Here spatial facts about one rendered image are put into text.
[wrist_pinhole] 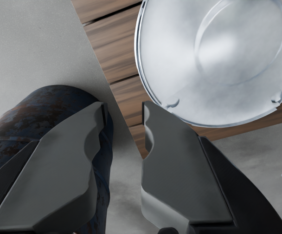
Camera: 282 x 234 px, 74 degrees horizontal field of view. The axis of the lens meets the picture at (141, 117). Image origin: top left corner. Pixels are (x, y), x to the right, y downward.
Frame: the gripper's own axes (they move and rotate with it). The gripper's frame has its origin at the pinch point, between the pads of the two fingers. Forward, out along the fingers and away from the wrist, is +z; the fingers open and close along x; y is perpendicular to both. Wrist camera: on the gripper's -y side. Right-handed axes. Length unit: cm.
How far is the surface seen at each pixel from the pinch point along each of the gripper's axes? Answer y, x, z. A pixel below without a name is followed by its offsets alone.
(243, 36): -1.1, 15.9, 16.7
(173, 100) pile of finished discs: 9.3, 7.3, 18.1
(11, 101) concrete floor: 27, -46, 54
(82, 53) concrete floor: 10, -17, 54
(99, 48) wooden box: 0.6, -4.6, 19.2
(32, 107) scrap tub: 20, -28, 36
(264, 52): 1.1, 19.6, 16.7
